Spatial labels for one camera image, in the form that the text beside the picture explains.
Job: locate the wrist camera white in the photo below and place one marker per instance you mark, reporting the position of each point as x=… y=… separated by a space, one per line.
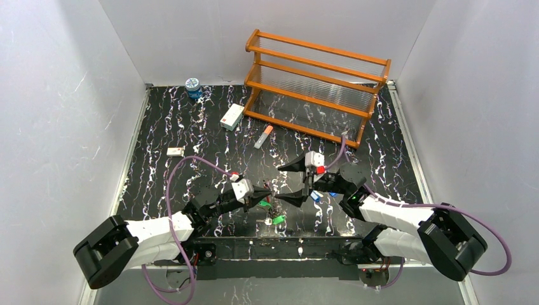
x=242 y=187
x=316 y=162

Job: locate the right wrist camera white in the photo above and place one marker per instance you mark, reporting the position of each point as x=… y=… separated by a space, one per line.
x=316 y=162

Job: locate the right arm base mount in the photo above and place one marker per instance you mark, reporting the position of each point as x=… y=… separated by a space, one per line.
x=373 y=267

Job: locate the aluminium rail frame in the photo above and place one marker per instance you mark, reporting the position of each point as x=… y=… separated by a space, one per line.
x=246 y=245

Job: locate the blue jar with lid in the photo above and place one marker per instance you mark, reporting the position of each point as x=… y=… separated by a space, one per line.
x=193 y=88

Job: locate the small white card box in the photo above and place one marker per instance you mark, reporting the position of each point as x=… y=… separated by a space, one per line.
x=175 y=151

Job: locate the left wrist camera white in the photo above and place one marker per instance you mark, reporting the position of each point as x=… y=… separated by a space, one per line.
x=242 y=187

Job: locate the orange capped tube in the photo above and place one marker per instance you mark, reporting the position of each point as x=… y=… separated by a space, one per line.
x=265 y=134

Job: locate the white red box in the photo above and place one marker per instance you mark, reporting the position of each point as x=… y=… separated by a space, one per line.
x=232 y=117

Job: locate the orange wooden shelf rack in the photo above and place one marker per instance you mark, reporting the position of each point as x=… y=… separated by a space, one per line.
x=342 y=81

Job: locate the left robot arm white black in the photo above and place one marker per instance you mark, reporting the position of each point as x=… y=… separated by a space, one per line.
x=117 y=244

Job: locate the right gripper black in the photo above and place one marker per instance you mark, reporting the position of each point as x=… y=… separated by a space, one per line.
x=306 y=181

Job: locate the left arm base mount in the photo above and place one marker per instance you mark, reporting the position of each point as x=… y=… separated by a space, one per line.
x=200 y=254

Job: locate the metal key organizer ring red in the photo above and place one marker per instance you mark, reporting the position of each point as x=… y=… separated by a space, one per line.
x=276 y=208

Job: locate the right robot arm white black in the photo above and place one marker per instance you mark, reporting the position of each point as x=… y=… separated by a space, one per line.
x=438 y=236

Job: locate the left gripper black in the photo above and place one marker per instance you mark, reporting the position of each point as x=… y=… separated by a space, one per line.
x=253 y=196

